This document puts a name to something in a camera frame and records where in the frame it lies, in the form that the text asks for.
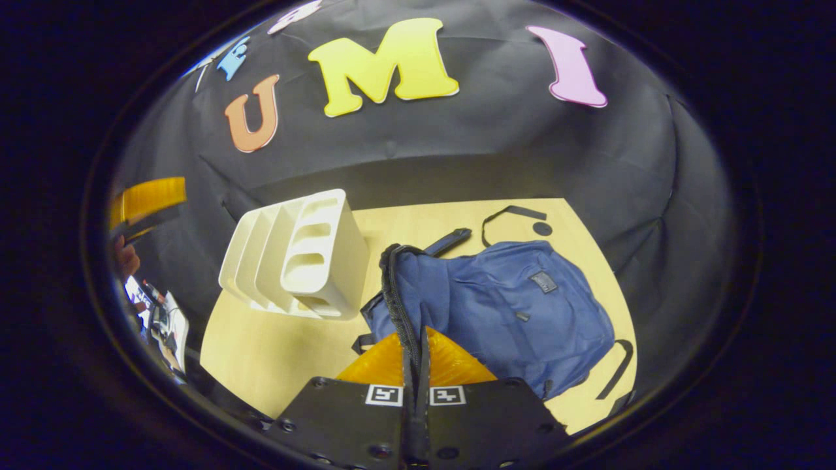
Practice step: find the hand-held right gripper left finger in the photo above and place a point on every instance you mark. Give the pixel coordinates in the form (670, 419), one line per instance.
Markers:
(346, 424)

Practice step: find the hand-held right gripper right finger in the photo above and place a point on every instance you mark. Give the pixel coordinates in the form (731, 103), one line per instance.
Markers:
(490, 424)

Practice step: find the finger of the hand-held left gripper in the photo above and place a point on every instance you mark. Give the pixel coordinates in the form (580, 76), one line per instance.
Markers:
(153, 194)

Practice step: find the blue schoolbag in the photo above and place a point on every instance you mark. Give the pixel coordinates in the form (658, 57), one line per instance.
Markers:
(509, 307)

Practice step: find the white bookshelf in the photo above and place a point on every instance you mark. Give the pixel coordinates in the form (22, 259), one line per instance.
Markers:
(326, 261)

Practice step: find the white side table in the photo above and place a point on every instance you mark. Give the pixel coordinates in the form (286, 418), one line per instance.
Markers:
(173, 326)

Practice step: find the black table grommet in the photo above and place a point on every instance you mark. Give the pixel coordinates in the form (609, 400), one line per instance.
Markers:
(542, 228)

